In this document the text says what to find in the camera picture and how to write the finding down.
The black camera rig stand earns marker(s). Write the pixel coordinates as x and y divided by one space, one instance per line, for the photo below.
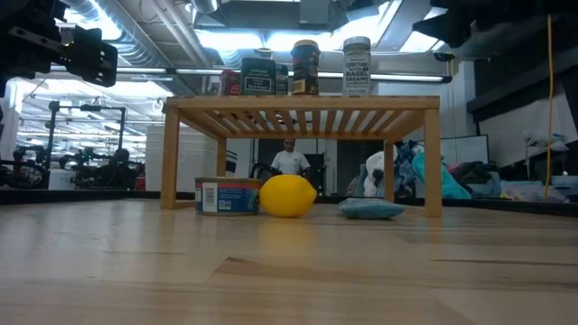
121 135

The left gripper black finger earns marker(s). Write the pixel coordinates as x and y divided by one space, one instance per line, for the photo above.
92 56

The person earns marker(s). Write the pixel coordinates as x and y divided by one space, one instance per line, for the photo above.
291 160

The chili onion jar yellow lid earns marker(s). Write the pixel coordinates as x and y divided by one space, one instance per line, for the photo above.
305 67

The yellow lemon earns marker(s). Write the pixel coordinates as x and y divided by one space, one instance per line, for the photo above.
287 196

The white storage bins stack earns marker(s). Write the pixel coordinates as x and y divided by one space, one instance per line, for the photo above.
180 158

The green black pepper tin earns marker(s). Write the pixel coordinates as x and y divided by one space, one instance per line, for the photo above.
257 77

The blue snack pouch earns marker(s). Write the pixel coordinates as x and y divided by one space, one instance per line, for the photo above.
370 209

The bagel seasoning jar white lid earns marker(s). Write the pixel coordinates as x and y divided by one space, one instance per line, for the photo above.
357 67

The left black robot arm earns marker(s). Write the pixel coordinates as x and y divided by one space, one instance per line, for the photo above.
27 11

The red spice tin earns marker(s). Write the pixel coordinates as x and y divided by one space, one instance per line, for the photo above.
230 83

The white box appliance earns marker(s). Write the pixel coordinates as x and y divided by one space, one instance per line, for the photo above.
61 179

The background black robot arm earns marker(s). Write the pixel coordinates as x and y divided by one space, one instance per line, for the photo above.
262 170

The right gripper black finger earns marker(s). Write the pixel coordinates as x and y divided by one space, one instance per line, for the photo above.
447 29

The pile of clothes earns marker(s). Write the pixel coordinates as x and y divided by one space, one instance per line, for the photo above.
451 180

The wooden slatted shelf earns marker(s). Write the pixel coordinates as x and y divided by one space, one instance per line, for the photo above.
298 103

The blue tuna can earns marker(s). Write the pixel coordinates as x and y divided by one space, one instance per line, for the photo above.
228 196

